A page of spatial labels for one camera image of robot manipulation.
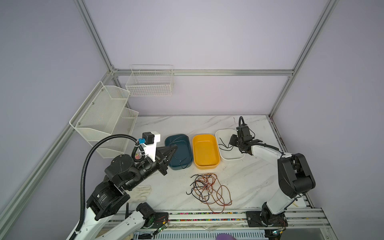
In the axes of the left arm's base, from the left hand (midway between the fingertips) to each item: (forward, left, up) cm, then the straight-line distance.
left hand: (176, 148), depth 54 cm
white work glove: (-5, +24, -40) cm, 47 cm away
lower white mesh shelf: (+36, +42, -30) cm, 63 cm away
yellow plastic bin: (+23, -14, -39) cm, 47 cm away
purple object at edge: (-24, -22, -41) cm, 52 cm away
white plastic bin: (+22, -29, -39) cm, 53 cm away
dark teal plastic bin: (+19, +1, -40) cm, 45 cm away
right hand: (+28, -32, -31) cm, 52 cm away
